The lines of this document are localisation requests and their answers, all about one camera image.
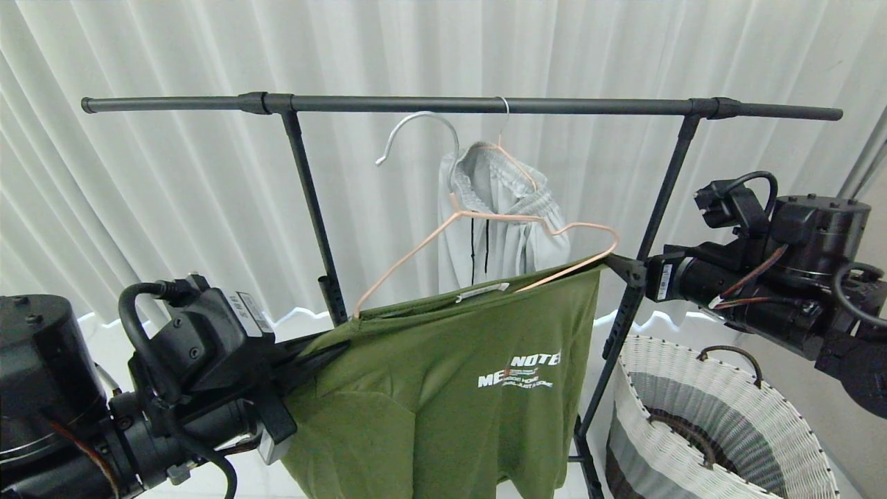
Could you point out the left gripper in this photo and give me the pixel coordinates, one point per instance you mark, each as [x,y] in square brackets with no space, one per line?
[277,416]

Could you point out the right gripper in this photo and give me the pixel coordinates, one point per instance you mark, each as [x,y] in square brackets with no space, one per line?
[700,277]

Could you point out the green printed t-shirt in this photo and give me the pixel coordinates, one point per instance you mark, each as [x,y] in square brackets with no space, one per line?
[429,416]

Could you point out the pale grey shorts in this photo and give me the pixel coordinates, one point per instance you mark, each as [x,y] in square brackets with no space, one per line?
[513,249]

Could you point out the pink clothes hanger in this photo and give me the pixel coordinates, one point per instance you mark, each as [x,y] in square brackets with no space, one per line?
[499,216]
[520,170]

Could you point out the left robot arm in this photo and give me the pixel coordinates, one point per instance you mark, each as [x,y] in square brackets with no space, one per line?
[41,374]

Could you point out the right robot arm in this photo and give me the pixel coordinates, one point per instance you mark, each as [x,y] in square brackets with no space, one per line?
[818,242]

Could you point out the white laundry basket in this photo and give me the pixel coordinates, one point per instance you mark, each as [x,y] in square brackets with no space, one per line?
[797,443]

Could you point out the black clothes rack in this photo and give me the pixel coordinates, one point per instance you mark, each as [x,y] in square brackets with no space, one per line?
[416,104]

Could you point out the white curtain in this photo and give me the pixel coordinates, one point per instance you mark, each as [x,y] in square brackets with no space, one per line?
[173,173]

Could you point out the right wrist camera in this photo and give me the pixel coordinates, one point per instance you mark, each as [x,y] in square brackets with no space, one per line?
[731,204]

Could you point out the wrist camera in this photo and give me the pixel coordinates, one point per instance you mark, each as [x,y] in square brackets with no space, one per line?
[731,204]
[201,339]

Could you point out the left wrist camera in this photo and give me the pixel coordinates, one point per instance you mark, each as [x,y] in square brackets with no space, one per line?
[201,339]

